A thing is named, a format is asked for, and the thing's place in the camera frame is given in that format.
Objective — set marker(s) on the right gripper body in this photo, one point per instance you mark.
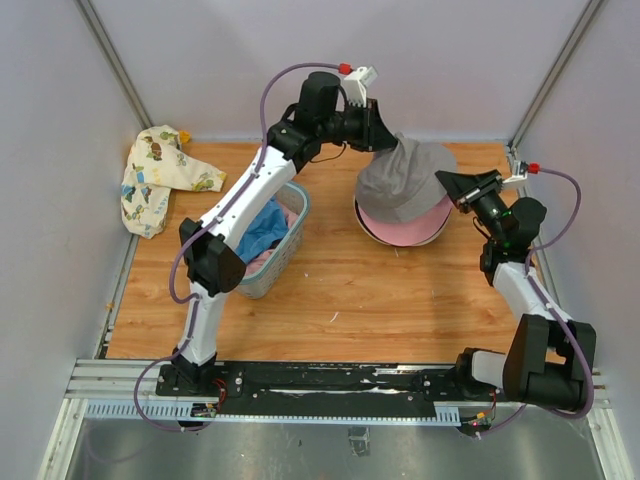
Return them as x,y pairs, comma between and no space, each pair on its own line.
487,205

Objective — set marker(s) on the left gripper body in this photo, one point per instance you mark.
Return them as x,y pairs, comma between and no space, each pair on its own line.
350,126

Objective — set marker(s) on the grey bucket hat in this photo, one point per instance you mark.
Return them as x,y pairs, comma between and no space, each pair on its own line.
400,185

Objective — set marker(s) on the pink bucket hat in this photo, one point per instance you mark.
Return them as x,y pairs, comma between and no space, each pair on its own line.
418,232

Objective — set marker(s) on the beige bucket hat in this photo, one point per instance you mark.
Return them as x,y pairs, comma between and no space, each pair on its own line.
400,213

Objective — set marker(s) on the grey plastic laundry basket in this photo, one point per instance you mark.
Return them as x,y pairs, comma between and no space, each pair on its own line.
295,200

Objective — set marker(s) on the light pink hat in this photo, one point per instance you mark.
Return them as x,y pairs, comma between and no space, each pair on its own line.
255,265

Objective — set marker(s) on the blue bucket hat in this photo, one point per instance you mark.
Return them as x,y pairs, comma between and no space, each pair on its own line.
268,227

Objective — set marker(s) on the black bucket hat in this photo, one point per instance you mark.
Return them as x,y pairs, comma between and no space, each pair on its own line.
362,224

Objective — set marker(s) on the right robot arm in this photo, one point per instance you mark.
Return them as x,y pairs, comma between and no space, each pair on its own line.
550,360

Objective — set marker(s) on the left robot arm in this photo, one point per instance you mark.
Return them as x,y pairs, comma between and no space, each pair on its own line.
208,245

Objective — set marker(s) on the small yellow object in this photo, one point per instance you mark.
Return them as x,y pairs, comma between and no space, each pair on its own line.
184,137

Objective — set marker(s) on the cartoon print cloth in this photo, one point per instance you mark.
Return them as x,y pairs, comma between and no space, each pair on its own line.
156,166

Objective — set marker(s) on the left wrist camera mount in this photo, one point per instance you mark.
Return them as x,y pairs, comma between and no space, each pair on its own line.
356,82

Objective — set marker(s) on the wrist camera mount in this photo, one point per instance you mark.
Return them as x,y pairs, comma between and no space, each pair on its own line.
356,82
519,174

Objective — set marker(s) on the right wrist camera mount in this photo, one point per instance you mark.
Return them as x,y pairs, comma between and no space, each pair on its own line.
519,174

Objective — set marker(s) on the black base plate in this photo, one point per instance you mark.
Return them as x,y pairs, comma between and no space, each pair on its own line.
331,405

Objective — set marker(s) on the aluminium frame rail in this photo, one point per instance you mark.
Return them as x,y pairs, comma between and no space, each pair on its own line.
120,378

